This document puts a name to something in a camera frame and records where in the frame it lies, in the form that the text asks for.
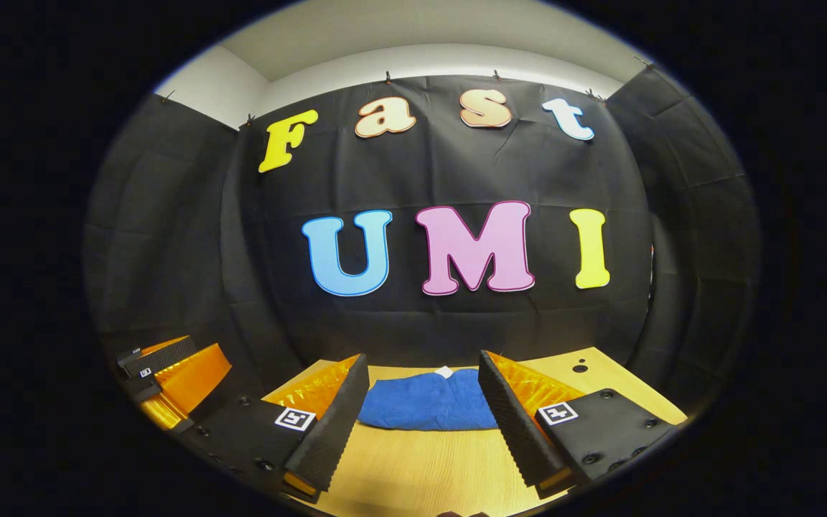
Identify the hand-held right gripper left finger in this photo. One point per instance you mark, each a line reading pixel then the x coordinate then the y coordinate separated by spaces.
pixel 334 438

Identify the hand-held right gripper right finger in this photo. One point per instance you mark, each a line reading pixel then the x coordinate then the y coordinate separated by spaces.
pixel 514 431

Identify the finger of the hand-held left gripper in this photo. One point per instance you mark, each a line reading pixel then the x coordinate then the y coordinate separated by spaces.
pixel 162 357
pixel 198 373

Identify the black backdrop cloth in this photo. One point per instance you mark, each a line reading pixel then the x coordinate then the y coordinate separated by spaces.
pixel 421 165

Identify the row of black cloth clips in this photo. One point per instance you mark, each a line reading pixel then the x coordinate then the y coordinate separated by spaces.
pixel 388 77

